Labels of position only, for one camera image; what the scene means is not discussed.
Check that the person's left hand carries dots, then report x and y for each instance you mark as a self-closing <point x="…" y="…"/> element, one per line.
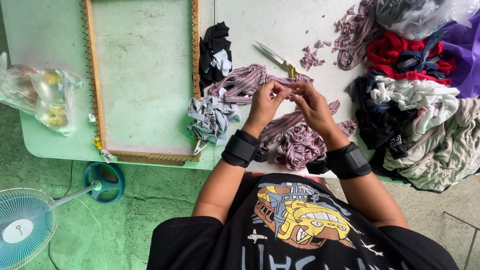
<point x="260" y="108"/>

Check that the person's right hand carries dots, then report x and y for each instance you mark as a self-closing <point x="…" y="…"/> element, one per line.
<point x="317" y="110"/>

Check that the thin pale fabric strip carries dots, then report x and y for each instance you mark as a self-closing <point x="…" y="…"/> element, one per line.
<point x="292" y="93"/>

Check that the long pink striped fabric strip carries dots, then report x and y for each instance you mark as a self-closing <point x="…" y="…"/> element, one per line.
<point x="283" y="123"/>

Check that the flat pile of pink striped strips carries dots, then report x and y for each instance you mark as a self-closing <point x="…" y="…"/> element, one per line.
<point x="240" y="84"/>

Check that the bunched pink striped strip bundle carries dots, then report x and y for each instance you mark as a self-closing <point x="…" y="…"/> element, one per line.
<point x="298" y="148"/>

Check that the black left wrist band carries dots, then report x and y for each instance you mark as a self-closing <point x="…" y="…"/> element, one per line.
<point x="242" y="149"/>

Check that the black wrist band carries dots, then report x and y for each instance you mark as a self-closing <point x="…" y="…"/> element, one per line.
<point x="242" y="149"/>
<point x="347" y="162"/>

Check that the pile of grey striped strips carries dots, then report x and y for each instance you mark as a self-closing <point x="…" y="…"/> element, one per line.
<point x="210" y="118"/>

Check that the small pink striped fabric cuttings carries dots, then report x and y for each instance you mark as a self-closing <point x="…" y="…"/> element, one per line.
<point x="310" y="59"/>

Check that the black right wrist band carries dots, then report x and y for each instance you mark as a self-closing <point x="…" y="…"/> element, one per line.
<point x="347" y="162"/>

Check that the black garment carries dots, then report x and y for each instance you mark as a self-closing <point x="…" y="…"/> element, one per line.
<point x="377" y="123"/>

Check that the pile of black fabric scraps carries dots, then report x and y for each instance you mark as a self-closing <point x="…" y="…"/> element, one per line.
<point x="213" y="56"/>

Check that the white clip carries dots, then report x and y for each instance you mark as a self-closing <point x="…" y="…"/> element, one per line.
<point x="106" y="154"/>
<point x="199" y="147"/>

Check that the large pink striped cloth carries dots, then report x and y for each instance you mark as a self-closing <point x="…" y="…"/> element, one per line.
<point x="356" y="37"/>

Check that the red garment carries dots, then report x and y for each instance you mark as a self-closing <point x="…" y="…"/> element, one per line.
<point x="386" y="50"/>

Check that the white garment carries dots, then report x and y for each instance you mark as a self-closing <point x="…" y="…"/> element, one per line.
<point x="416" y="93"/>

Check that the navy garment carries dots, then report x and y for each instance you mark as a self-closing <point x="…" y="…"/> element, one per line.
<point x="420" y="60"/>

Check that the person's black printed t-shirt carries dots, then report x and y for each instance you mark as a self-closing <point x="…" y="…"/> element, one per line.
<point x="300" y="232"/>

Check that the beige garment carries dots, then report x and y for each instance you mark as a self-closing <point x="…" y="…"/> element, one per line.
<point x="446" y="153"/>

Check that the clear plastic bag of cloth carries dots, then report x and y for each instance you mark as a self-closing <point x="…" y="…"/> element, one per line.
<point x="416" y="17"/>

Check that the purple cloth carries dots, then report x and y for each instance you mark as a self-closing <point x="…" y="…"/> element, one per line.
<point x="465" y="52"/>

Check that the yellow clip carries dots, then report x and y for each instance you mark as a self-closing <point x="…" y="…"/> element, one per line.
<point x="98" y="143"/>

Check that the clear plastic bag with items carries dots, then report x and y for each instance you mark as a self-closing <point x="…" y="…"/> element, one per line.
<point x="41" y="95"/>

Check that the blue standing fan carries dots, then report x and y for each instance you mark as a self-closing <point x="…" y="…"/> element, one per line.
<point x="26" y="225"/>

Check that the wooden nailed weaving frame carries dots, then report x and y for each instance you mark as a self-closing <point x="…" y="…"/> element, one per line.
<point x="96" y="93"/>

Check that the thin metal frame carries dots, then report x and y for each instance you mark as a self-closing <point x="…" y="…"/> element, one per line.
<point x="470" y="240"/>

